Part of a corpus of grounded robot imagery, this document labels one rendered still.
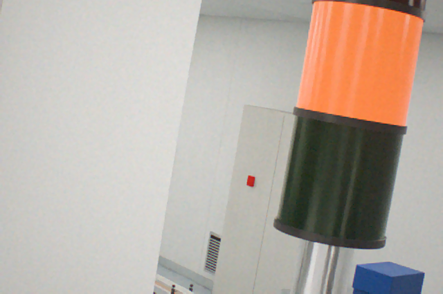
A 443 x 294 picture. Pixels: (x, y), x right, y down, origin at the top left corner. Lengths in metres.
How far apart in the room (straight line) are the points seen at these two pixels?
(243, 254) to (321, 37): 7.58
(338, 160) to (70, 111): 1.56
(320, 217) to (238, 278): 7.64
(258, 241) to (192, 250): 1.64
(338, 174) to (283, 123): 7.25
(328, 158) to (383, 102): 0.03
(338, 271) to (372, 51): 0.10
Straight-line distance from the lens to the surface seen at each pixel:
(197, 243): 9.18
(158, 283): 5.22
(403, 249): 7.10
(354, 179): 0.34
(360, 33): 0.34
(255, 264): 7.79
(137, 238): 2.04
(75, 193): 1.92
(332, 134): 0.34
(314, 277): 0.36
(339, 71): 0.34
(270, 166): 7.67
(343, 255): 0.36
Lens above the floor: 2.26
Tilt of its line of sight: 3 degrees down
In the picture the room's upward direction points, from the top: 10 degrees clockwise
